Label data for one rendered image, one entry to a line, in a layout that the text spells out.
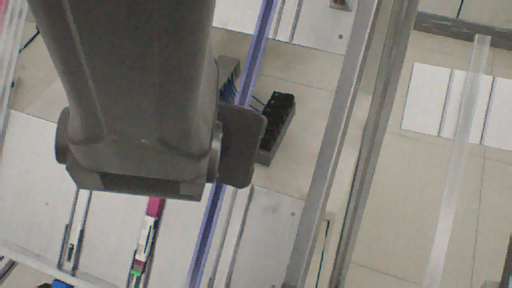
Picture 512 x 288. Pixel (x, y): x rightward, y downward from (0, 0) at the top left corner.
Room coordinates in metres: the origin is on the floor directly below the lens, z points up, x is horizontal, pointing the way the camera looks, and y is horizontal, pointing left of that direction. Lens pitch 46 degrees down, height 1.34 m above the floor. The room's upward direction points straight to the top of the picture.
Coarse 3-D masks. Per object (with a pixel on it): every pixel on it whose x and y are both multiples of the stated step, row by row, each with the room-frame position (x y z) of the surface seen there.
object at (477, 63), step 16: (480, 48) 0.40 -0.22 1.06; (480, 64) 0.39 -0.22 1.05; (480, 80) 0.38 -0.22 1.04; (464, 96) 0.37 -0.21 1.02; (464, 112) 0.36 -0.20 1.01; (464, 128) 0.34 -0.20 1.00; (464, 144) 0.33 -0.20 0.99; (464, 160) 0.32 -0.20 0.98; (448, 176) 0.31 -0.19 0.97; (448, 192) 0.30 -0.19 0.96; (448, 208) 0.29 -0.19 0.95; (448, 224) 0.28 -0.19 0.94; (432, 240) 0.27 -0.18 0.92; (448, 240) 0.26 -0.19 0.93; (432, 256) 0.25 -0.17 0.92; (432, 272) 0.24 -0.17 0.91
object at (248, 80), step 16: (272, 0) 0.45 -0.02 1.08; (272, 16) 0.44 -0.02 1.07; (256, 32) 0.43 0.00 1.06; (256, 48) 0.42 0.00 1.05; (256, 64) 0.40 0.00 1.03; (240, 80) 0.40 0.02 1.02; (256, 80) 0.40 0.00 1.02; (240, 96) 0.39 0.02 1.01; (224, 192) 0.32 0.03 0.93; (208, 208) 0.31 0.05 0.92; (208, 224) 0.30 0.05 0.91; (208, 240) 0.28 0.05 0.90; (192, 256) 0.28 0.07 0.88; (192, 272) 0.26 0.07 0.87
